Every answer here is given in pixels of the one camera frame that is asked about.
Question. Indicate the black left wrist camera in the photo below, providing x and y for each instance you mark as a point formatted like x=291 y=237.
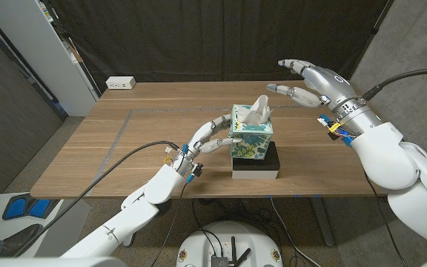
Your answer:
x=198 y=170

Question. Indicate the white floor board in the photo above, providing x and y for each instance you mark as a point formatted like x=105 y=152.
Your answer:
x=69 y=215

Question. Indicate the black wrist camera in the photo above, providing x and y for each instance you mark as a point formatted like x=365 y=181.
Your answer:
x=198 y=170
x=335 y=136

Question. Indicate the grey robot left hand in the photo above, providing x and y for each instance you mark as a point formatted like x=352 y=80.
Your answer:
x=204 y=134

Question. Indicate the black leather shoe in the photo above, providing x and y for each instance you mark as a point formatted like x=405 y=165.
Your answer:
x=22 y=239

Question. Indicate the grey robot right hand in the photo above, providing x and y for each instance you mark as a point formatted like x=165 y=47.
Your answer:
x=326 y=87

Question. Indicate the brown paper tag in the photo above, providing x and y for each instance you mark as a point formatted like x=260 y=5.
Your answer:
x=75 y=53

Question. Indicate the white table power strip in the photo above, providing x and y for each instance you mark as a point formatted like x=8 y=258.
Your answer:
x=120 y=82

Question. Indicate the black fabric curtain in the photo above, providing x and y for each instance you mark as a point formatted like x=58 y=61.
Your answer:
x=198 y=37

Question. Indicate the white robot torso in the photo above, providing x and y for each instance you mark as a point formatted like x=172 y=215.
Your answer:
x=50 y=262

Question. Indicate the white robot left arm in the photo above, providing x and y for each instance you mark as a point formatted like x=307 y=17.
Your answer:
x=139 y=209

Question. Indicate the teal leaf print tissue box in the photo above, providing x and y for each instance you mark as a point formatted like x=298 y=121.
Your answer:
x=252 y=144

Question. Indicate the grey table leg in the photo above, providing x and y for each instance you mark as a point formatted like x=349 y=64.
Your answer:
x=321 y=222

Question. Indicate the black router with antennas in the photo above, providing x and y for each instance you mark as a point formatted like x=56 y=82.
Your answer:
x=221 y=261

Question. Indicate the white cabinet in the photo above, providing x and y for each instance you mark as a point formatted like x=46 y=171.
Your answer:
x=46 y=59

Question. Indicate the white table foot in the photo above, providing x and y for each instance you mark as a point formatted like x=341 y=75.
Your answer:
x=128 y=242

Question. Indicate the blue and black foot pedal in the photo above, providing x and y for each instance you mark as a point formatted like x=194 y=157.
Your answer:
x=17 y=207

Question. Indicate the white tissue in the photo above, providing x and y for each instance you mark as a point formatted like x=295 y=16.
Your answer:
x=258 y=111

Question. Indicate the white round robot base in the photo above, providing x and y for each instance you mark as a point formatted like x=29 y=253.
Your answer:
x=198 y=244

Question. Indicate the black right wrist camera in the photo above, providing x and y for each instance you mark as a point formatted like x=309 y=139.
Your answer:
x=335 y=136

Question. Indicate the black and white tray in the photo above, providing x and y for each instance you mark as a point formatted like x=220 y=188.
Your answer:
x=254 y=173

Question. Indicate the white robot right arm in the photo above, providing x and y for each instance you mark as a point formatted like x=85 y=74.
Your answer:
x=387 y=155

